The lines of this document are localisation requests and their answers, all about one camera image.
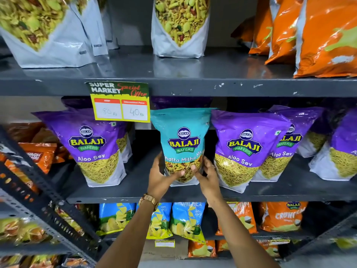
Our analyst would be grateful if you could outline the purple sev snack packet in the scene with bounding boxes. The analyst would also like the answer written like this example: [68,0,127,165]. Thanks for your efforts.
[211,109,292,194]
[251,105,326,182]
[115,122,133,164]
[32,109,128,188]
[308,108,357,181]
[297,111,336,158]

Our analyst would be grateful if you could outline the person's right hand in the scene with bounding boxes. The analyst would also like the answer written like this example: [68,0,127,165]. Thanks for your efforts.
[190,156,224,205]

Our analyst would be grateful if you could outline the pile of orange snack packets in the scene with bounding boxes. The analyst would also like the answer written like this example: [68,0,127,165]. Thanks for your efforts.
[5,122,70,165]

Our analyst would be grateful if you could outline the yellow orange snack packets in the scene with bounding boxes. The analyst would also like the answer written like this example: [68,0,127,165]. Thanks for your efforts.
[0,217,53,245]

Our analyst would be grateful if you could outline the person's left hand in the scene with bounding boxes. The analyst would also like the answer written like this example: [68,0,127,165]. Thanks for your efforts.
[147,151,185,203]

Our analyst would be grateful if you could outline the gold wristwatch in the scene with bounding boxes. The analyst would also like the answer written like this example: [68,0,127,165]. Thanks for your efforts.
[138,193,159,211]

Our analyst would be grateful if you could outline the brown cardboard box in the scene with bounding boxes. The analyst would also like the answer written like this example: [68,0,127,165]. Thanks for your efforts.
[141,237,189,261]

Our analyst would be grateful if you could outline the person's right forearm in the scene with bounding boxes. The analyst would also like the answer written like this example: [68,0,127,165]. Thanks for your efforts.
[208,199,280,268]

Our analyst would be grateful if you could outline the orange nacho packet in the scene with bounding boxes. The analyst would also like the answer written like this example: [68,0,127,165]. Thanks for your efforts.
[18,142,58,174]

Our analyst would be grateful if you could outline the white snack mix packet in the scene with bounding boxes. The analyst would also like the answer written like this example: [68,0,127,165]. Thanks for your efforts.
[98,0,119,50]
[151,0,211,59]
[70,0,109,57]
[0,0,96,69]

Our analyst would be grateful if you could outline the small orange chips packet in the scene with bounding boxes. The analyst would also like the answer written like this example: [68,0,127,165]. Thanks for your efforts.
[256,239,280,259]
[188,240,217,258]

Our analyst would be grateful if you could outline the grey slotted side rack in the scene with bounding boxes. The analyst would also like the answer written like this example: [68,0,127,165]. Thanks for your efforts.
[0,125,102,267]

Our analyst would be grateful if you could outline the orange snack packet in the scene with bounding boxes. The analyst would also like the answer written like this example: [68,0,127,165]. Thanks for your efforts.
[231,16,256,49]
[248,0,274,55]
[264,0,308,66]
[294,0,357,79]

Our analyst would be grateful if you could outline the grey metal shelf rack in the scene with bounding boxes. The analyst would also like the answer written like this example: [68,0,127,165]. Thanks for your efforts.
[0,39,357,268]

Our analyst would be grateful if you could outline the person's left forearm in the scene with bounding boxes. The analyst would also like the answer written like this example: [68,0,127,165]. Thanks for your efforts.
[96,196,159,268]

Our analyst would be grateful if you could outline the blue chips packet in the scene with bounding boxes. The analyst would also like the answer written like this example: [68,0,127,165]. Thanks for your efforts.
[170,202,207,245]
[146,203,173,240]
[96,203,137,236]

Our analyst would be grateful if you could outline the teal snack mix packet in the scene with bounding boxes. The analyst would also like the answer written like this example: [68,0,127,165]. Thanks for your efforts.
[150,108,217,187]

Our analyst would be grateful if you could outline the yellow green price sign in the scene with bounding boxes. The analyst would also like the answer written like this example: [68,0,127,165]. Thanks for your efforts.
[86,81,151,123]

